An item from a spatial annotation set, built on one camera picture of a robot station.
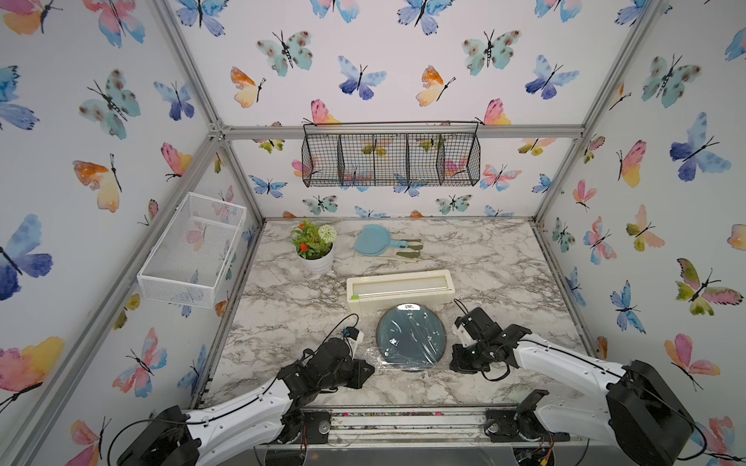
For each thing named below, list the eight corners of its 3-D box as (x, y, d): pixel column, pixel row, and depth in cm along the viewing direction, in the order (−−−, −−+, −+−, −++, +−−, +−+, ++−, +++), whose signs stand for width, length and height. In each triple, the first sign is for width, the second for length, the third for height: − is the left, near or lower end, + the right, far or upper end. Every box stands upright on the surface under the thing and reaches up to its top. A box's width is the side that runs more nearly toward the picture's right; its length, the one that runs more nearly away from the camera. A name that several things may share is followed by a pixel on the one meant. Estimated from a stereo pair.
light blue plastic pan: (354, 255, 112) (354, 250, 109) (356, 230, 120) (356, 224, 118) (407, 255, 112) (407, 250, 109) (405, 230, 120) (406, 224, 118)
